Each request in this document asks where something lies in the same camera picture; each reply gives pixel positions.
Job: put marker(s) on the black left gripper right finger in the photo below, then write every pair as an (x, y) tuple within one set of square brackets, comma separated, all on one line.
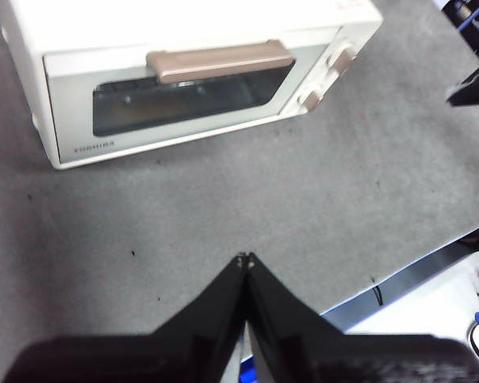
[(343, 359)]

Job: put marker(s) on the white Toshiba toaster oven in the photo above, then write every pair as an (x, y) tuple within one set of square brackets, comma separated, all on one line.
[(183, 20)]

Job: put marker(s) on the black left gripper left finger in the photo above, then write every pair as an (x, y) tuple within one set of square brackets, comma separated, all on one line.
[(163, 355)]

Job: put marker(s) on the beige oven knob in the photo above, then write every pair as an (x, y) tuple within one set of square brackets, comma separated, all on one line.
[(311, 99), (343, 58)]

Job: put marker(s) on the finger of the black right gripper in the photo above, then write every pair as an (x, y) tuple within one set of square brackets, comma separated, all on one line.
[(477, 89)]

